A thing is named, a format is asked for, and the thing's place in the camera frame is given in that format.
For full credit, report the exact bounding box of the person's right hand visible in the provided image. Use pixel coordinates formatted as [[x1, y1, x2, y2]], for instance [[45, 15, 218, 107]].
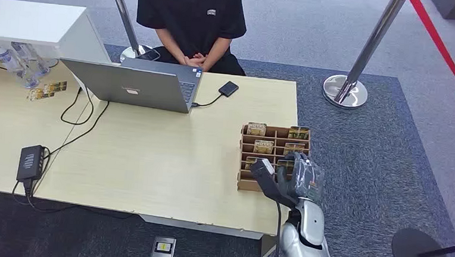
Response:
[[182, 52, 201, 68]]

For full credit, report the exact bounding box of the person's left hand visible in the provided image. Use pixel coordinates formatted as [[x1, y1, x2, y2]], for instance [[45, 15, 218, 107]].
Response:
[[191, 52, 210, 69]]

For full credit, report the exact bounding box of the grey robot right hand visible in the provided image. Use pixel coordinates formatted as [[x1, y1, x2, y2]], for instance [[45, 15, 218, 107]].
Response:
[[275, 151, 328, 204]]

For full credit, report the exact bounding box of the gold hotel key card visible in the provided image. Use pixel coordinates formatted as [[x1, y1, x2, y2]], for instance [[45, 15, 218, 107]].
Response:
[[244, 156, 264, 173], [246, 121, 268, 137], [287, 125, 311, 141], [283, 142, 307, 157], [253, 139, 275, 155], [275, 159, 296, 176]]

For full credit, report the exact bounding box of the black card reader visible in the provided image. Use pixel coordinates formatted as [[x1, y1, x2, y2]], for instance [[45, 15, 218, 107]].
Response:
[[217, 80, 241, 99]]

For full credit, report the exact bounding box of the person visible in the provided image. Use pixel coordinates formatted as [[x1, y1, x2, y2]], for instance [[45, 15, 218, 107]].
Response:
[[133, 0, 251, 77]]

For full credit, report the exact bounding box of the wooden card holder rack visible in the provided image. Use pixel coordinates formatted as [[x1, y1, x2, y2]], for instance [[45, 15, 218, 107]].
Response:
[[236, 121, 312, 196]]

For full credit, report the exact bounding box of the black smartphone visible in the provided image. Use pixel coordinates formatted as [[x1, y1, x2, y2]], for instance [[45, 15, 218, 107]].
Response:
[[136, 48, 161, 62]]

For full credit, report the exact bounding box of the grey laptop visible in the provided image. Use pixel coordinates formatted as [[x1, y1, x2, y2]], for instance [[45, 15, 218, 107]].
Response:
[[57, 52, 205, 115]]

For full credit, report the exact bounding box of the clear water bottle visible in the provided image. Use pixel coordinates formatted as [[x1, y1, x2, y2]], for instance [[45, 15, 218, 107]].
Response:
[[9, 41, 53, 79], [0, 45, 25, 76], [16, 65, 42, 90]]

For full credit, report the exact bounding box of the small silver box device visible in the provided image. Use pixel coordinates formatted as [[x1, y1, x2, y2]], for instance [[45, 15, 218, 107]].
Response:
[[150, 236, 177, 257]]

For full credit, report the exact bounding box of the white cabinet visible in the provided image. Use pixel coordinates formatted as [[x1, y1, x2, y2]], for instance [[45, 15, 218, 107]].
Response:
[[0, 0, 116, 65]]

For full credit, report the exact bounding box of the red barrier belt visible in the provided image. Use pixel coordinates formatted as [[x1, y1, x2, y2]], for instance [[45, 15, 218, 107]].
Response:
[[400, 0, 455, 117]]

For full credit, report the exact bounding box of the black power adapter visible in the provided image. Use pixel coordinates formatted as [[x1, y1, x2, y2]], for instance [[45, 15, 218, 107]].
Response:
[[15, 143, 47, 184]]

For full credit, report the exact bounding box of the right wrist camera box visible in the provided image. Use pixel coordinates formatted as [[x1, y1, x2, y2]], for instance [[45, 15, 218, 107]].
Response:
[[247, 157, 302, 210]]

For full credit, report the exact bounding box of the black card reader cable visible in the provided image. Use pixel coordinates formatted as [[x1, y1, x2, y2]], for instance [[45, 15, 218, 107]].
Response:
[[191, 92, 224, 111]]

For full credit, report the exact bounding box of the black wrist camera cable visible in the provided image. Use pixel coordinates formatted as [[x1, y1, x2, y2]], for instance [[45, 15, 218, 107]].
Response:
[[272, 200, 286, 257]]

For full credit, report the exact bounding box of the chrome stanchion post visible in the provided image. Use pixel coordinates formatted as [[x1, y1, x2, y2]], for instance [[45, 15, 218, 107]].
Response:
[[320, 0, 409, 114], [101, 0, 157, 65]]

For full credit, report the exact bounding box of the black looped cable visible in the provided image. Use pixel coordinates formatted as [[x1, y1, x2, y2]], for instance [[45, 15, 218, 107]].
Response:
[[60, 85, 97, 127]]

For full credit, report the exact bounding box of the black laptop power cable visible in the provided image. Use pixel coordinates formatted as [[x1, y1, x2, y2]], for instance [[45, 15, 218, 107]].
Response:
[[42, 96, 110, 165]]

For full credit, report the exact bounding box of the black adapter mains cable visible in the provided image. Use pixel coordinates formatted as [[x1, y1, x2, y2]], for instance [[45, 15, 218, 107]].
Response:
[[10, 178, 138, 221]]

